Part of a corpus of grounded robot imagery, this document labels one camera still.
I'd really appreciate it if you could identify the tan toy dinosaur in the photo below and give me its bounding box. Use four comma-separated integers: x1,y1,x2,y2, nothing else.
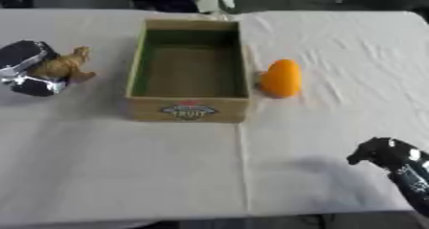
32,45,100,84

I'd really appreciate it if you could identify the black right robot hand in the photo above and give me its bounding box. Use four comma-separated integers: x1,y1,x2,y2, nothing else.
345,136,429,218

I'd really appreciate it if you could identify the tan cardboard box green inside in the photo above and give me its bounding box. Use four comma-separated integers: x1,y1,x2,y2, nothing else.
122,17,254,125

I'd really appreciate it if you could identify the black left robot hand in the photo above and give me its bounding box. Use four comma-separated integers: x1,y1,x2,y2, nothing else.
0,39,73,98

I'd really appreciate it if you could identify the orange toy mango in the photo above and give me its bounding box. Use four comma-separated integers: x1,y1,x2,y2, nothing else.
256,57,305,100

